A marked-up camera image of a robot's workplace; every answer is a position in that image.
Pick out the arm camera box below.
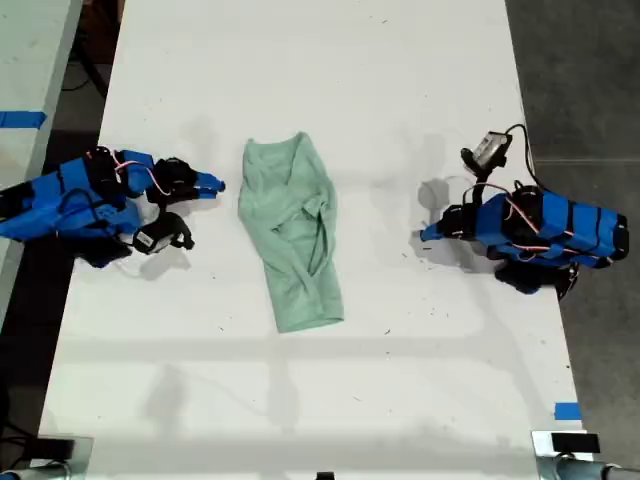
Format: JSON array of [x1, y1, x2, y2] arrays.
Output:
[[472, 130, 514, 169], [131, 211, 195, 256]]

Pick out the grey side table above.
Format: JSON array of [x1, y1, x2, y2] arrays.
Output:
[[0, 0, 85, 329]]

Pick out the metal table bracket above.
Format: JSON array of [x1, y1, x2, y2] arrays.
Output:
[[530, 429, 640, 480], [0, 434, 95, 480]]

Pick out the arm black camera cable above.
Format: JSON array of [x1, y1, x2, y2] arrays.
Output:
[[505, 123, 551, 194]]

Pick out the small black box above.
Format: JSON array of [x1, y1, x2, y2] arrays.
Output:
[[550, 432, 601, 454], [35, 436, 76, 462]]

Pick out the black floor cable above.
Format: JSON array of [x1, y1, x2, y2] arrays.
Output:
[[62, 47, 110, 101]]

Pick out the pale green T-shirt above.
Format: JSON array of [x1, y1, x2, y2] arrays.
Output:
[[237, 130, 346, 334]]

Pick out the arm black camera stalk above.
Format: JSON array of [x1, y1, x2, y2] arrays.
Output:
[[459, 147, 507, 189]]

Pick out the arm red-white wire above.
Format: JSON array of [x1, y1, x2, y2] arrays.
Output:
[[85, 148, 211, 197], [503, 196, 601, 262]]

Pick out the long blue tape strip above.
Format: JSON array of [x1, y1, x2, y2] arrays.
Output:
[[0, 110, 48, 129]]

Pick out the short blue tape piece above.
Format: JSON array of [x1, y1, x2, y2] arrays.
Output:
[[553, 401, 583, 422]]

